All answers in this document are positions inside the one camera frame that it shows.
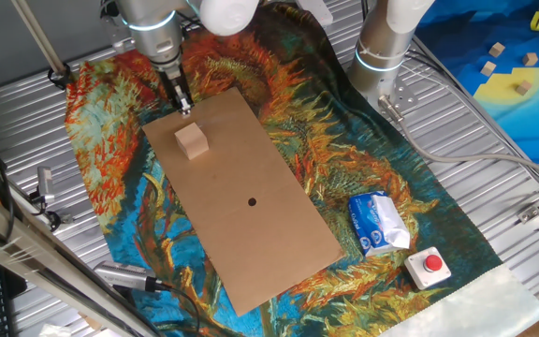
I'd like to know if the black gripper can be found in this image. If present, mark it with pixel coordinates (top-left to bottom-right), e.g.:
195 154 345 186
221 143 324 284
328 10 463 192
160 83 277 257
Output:
159 69 195 115

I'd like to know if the light wooden block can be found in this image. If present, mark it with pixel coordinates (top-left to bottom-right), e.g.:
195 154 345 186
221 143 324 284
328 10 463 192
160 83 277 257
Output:
174 122 211 161

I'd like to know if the black pole clamp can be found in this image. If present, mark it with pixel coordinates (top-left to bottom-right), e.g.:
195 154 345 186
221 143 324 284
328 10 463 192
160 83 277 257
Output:
47 63 73 90

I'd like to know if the brown cardboard sheet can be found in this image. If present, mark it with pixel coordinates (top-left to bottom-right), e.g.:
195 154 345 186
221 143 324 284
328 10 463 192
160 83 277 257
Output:
141 86 346 317

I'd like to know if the metal pole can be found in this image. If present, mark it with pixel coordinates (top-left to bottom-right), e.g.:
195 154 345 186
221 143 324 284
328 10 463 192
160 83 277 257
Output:
10 0 67 76

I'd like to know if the grey metal clamp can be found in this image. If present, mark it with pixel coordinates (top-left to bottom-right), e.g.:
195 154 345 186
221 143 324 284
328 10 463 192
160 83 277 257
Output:
35 166 56 205

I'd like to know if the sunflower painting print cloth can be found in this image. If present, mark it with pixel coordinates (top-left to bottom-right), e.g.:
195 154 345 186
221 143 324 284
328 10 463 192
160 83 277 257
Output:
63 2 539 337

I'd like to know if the blue tissue pack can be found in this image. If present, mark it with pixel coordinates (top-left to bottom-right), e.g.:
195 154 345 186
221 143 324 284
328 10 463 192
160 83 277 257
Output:
347 190 412 257

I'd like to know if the white crumpled plastic sheet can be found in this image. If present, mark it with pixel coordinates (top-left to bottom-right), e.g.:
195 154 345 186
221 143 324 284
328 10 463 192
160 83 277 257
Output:
38 323 73 337

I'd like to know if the red emergency stop button box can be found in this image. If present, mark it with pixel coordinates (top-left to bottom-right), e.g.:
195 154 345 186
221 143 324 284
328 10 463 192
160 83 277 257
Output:
403 246 453 291

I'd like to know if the silver depth camera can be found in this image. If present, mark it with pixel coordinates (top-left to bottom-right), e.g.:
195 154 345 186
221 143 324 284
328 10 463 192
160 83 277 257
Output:
94 260 161 294

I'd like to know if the aluminium frame beam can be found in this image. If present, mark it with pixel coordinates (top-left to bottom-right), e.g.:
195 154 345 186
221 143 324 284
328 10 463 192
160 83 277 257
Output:
0 177 163 337

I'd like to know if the black camera cable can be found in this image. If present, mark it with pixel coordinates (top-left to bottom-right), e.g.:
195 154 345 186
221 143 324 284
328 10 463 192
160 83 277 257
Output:
154 280 203 337

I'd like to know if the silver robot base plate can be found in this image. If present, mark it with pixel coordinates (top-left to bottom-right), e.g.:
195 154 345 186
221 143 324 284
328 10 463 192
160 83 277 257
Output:
367 69 420 116

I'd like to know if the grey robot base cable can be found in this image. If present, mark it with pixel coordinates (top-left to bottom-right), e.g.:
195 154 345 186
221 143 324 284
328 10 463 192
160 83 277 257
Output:
377 95 539 186

